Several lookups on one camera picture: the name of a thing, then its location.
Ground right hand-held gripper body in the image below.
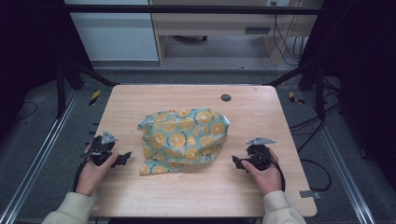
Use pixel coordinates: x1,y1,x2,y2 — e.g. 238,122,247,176
246,136,276,172

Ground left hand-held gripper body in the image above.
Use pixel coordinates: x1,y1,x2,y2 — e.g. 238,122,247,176
82,130,119,167

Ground person's right hand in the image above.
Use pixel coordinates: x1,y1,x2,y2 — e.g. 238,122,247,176
242,147,283,196

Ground person's left hand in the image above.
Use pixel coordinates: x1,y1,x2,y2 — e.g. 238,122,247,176
76,153,120,197

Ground teal cloth with orange print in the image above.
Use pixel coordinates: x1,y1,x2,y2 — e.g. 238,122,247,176
137,107,231,176

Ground black metal stand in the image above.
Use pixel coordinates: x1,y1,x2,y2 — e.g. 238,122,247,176
266,60,329,121
55,58,120,119

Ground white cabinet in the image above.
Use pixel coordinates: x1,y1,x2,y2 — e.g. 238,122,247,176
64,0,160,62

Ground dark curtain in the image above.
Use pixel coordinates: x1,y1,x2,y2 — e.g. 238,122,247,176
298,0,396,190
0,0,94,141

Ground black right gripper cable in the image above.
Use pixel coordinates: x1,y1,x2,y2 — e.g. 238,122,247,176
270,154,287,192

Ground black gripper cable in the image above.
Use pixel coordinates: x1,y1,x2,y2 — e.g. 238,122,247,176
72,158,92,193
270,154,287,192

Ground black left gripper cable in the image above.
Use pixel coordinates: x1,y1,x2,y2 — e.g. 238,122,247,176
72,158,92,193

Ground black floor cable bundle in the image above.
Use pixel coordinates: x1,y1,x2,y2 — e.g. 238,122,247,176
289,90,343,154

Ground grey metal table bracket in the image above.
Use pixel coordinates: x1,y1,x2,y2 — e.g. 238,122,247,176
299,189,322,201

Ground aluminium floor rail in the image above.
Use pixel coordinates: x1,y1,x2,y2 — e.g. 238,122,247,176
302,91,377,224
0,89,79,224

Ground black looped floor cable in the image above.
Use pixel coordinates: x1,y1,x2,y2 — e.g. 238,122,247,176
299,158,332,192

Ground thin black floor cable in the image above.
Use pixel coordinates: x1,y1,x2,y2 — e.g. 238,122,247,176
16,100,39,121

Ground black hanging desk cables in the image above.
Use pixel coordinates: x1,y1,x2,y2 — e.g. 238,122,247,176
272,1,309,66

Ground black horizontal frame bar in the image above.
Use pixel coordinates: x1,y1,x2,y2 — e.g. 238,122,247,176
64,4,322,16

